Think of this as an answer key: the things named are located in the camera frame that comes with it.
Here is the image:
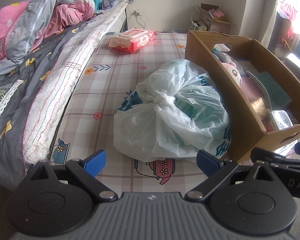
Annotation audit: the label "white round tin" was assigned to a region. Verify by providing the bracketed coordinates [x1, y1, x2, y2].
[267, 110, 294, 132]

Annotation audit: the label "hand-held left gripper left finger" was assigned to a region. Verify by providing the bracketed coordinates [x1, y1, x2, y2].
[27, 149, 118, 203]

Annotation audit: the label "pale green plastic bag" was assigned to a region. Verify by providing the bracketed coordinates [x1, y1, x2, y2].
[113, 59, 232, 163]

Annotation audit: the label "pink and grey quilt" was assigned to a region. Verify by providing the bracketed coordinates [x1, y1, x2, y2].
[0, 0, 98, 78]

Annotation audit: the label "pink folded cloth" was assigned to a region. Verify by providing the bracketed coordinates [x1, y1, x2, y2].
[240, 77, 263, 103]

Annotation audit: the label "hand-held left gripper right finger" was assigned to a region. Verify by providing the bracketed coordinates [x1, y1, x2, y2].
[184, 149, 275, 203]

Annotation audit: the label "printed cardboard box with clutter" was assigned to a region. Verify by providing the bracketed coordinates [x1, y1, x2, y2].
[195, 4, 237, 33]

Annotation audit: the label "red wet wipes pack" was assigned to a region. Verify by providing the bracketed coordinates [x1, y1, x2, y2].
[108, 28, 157, 54]

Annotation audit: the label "large brown cardboard box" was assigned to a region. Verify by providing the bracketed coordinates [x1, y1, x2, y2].
[184, 30, 300, 162]

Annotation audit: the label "teal checked towel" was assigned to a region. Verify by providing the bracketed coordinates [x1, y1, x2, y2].
[246, 71, 293, 108]

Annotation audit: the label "pink hanging clothes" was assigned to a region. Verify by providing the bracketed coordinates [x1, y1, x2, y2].
[277, 1, 300, 44]

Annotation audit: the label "pink plush toy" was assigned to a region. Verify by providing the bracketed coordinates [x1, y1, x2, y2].
[220, 60, 243, 88]

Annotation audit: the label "brown folded cloth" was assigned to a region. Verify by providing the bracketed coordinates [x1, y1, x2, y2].
[250, 97, 268, 120]

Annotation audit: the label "teal cartoon pillow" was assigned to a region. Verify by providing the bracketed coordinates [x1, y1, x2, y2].
[74, 0, 103, 13]

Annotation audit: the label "white quilted mattress pad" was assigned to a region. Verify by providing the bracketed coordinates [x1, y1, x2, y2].
[22, 0, 128, 165]

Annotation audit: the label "grey bedsheet with yellow prints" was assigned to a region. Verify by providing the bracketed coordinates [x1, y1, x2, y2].
[0, 12, 108, 183]

